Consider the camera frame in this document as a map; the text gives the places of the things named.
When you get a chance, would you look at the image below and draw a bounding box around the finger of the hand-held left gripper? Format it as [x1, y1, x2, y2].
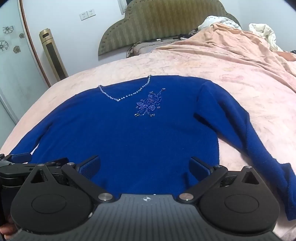
[0, 152, 32, 164]
[45, 158, 70, 172]

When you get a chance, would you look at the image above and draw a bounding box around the person's left hand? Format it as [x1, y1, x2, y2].
[0, 217, 18, 240]

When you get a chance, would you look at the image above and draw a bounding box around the pink floral bed blanket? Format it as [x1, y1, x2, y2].
[0, 23, 296, 241]

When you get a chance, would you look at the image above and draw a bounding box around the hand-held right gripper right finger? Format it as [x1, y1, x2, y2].
[177, 157, 261, 204]

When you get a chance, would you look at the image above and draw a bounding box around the dark cloth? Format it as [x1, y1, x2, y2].
[179, 28, 200, 39]

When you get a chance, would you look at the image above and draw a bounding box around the flower print wardrobe door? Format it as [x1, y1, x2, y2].
[0, 0, 51, 149]

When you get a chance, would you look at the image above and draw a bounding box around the gold tower air conditioner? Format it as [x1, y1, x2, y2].
[38, 28, 69, 82]

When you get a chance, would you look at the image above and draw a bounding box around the blue beaded sweater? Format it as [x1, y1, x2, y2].
[9, 75, 296, 222]

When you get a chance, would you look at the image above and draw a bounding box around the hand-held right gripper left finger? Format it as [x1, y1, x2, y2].
[29, 156, 115, 205]

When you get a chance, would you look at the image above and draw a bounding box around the olive striped headboard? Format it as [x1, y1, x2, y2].
[98, 0, 242, 56]

